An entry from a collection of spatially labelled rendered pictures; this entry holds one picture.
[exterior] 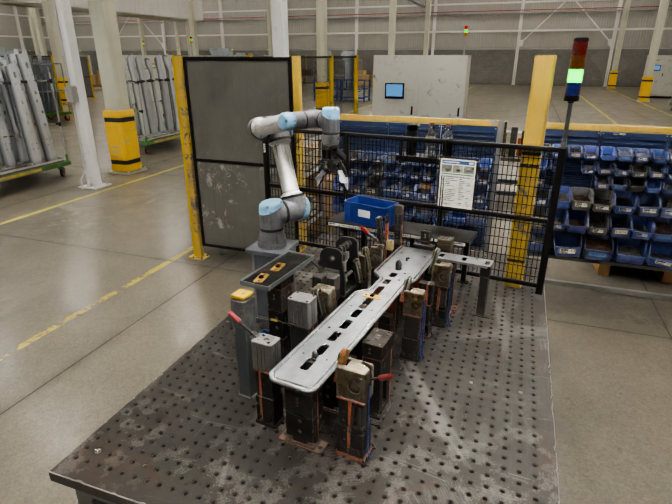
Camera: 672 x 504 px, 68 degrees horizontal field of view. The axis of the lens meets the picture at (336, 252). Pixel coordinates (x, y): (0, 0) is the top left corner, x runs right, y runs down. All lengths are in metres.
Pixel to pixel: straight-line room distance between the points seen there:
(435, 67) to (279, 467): 7.86
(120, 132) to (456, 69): 5.86
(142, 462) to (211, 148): 3.54
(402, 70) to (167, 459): 7.96
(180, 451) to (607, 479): 2.12
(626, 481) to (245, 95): 3.92
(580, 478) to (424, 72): 7.21
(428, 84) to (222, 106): 4.92
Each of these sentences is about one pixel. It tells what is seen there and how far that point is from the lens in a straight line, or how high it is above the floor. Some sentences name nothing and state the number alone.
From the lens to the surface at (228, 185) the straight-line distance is 4.98.
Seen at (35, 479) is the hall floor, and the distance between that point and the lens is 3.16.
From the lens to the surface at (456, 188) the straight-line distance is 3.01.
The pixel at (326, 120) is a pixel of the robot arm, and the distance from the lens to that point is 2.15.
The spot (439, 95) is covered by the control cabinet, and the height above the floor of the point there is 1.36.
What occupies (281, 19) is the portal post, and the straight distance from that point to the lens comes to 6.74.
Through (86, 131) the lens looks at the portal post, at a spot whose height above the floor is 0.89.
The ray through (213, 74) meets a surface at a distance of 4.87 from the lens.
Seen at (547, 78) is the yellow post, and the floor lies 1.89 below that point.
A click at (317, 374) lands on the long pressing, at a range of 1.72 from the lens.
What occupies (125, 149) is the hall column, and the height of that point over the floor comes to 0.44.
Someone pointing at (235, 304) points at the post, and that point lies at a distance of 1.91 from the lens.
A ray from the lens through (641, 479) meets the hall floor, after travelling 3.17.
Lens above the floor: 2.00
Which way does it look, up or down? 22 degrees down
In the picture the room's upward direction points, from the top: straight up
